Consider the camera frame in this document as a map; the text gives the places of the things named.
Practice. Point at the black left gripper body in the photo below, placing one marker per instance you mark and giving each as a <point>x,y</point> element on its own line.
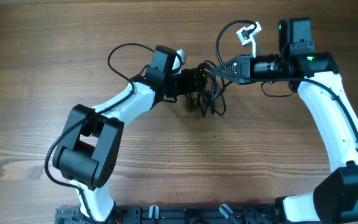
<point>184,83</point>

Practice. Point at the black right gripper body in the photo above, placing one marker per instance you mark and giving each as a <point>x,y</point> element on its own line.
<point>246,66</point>

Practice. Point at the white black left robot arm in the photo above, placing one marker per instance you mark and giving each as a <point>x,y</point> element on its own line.
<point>86,151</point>

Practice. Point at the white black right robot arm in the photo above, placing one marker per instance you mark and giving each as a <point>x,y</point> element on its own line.
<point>315,77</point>

